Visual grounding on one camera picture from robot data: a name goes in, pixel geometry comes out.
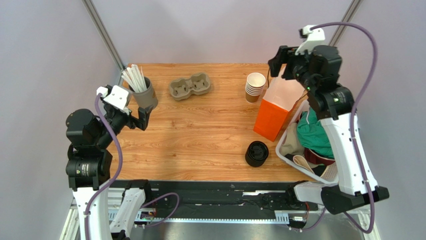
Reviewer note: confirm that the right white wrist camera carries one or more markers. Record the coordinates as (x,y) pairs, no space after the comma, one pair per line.
(311,39)

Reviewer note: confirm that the beige cloth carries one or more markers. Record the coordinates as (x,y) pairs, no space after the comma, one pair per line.
(291,144)

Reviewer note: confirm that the green cloth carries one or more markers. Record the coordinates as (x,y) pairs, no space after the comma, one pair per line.
(312,135)

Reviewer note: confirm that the left aluminium frame post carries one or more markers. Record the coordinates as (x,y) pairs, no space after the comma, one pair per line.
(97,20)

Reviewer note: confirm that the stack of paper cups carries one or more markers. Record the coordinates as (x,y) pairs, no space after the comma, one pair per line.
(255,83)

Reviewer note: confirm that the orange paper bag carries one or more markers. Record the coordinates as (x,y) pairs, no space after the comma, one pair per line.
(278,100)

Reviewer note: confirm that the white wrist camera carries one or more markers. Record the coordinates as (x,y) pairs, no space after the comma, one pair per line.
(311,39)
(118,97)

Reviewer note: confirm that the pulp cup carrier tray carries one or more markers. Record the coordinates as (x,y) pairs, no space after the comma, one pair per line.
(183,88)

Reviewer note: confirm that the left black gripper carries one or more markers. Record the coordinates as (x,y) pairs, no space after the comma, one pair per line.
(141,122)

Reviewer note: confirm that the grey straw holder cup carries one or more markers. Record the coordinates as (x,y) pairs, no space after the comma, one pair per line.
(146,98)

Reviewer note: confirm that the stack of black lids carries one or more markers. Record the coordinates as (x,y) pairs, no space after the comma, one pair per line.
(256,154)

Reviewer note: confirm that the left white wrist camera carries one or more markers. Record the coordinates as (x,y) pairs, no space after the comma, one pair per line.
(118,97)

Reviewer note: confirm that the right aluminium frame post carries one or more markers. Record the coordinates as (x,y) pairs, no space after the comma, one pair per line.
(347,18)

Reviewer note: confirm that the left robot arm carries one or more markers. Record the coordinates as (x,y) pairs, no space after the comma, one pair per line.
(89,176)

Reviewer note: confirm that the white laundry basket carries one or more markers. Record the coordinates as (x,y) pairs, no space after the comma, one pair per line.
(329,176)

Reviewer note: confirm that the aluminium frame post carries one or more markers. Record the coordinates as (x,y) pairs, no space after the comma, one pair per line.
(97,20)
(347,18)

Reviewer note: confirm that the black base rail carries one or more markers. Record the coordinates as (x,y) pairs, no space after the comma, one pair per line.
(224,200)

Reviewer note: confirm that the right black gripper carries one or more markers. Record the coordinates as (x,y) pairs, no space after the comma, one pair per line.
(284,60)

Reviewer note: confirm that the aluminium front frame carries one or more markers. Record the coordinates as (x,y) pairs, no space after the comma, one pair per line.
(245,222)

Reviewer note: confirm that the dark red cloth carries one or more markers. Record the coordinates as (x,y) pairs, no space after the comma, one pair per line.
(316,159)

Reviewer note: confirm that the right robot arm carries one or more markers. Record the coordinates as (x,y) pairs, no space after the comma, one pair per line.
(318,72)

